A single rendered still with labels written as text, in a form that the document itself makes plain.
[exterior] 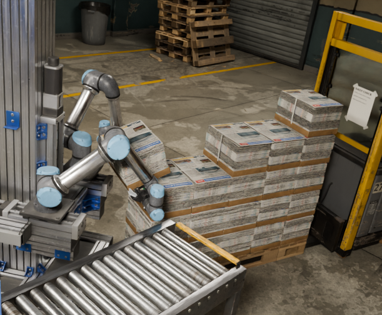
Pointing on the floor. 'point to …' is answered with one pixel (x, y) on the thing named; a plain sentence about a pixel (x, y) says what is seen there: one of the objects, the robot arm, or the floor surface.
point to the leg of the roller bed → (232, 304)
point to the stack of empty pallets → (206, 6)
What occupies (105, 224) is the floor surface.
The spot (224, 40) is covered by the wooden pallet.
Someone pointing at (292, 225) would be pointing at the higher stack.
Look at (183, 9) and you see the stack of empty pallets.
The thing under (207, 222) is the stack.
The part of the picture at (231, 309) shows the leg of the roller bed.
